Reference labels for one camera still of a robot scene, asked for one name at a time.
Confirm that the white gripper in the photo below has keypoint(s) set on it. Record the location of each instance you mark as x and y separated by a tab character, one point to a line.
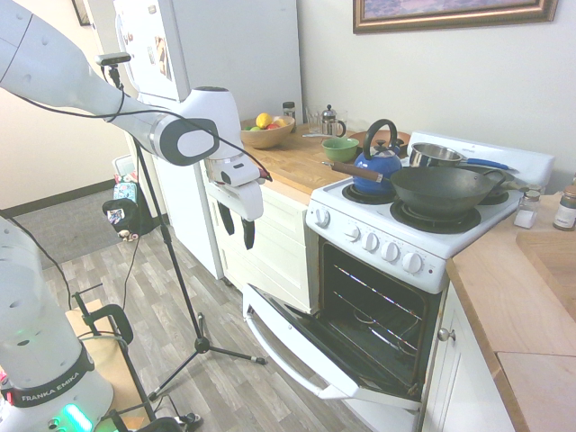
237	185

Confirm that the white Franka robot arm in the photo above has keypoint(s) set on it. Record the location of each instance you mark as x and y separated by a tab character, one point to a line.
54	85

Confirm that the white oven door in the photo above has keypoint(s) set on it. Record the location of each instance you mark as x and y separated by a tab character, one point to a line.
330	348

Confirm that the white kitchen cabinet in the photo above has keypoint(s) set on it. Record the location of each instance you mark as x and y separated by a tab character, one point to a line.
270	243

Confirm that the wooden fruit bowl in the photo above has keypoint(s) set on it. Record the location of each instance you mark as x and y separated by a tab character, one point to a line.
265	135

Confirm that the red apple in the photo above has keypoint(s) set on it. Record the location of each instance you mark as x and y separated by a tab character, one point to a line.
273	127

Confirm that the yellow lemon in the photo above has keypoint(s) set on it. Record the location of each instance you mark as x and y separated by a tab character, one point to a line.
263	120

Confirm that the colourful bag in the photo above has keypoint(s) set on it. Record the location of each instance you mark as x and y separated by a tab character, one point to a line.
123	211

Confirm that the white refrigerator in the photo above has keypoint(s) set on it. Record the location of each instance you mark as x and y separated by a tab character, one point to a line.
189	112

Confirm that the glass jar black lid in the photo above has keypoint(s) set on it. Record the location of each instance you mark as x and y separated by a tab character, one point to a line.
289	110

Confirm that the green ceramic bowl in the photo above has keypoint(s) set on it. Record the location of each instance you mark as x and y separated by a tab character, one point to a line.
340	149

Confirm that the glass french press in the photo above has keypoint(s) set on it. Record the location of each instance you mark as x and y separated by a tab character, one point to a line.
331	121

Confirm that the blue kettle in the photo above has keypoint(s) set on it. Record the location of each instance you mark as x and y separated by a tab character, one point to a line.
378	168

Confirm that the brown plate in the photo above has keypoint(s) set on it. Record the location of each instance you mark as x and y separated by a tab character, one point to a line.
360	136

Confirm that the white electric stove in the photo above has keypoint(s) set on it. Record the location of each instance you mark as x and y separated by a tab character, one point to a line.
405	252

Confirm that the black clamp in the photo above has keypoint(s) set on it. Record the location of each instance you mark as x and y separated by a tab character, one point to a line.
112	342

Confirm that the black wok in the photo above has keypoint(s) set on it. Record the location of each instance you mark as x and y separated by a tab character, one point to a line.
438	189

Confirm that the white corner cabinet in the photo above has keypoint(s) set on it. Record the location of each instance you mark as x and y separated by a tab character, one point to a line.
459	373

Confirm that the glass salt shaker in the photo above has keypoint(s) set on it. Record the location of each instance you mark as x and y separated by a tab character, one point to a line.
527	209

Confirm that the framed picture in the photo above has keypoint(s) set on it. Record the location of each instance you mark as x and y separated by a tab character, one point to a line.
454	13

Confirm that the wooden cutting board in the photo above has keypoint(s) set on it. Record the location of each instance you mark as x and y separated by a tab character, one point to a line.
551	265

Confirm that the brown spice jar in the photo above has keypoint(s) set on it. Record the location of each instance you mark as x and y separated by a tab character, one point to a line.
565	208

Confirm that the black camera tripod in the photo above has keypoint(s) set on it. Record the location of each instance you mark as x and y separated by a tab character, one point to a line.
180	279

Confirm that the black stereo camera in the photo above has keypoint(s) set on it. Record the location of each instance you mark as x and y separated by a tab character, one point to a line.
113	59

